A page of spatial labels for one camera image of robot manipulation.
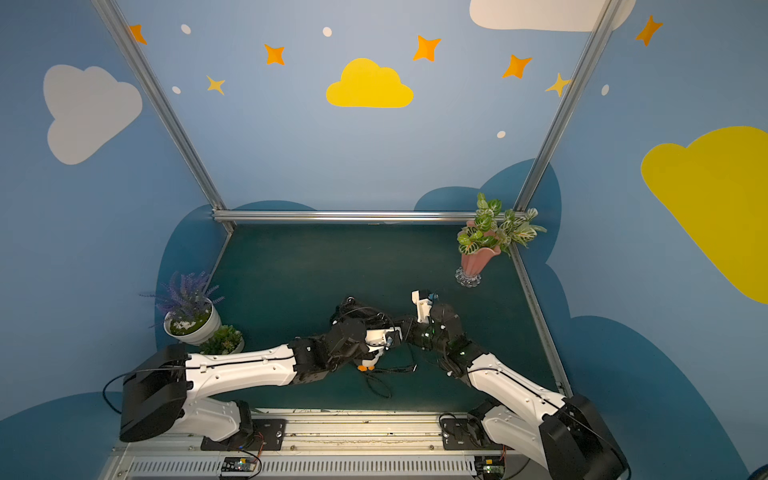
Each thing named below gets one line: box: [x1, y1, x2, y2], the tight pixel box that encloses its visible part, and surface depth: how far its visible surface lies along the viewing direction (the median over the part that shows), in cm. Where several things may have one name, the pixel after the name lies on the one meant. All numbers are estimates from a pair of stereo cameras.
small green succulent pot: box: [199, 324, 245, 355], surface depth 87 cm
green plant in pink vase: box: [455, 192, 547, 288], surface depth 87 cm
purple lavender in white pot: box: [138, 271, 226, 346], surface depth 84 cm
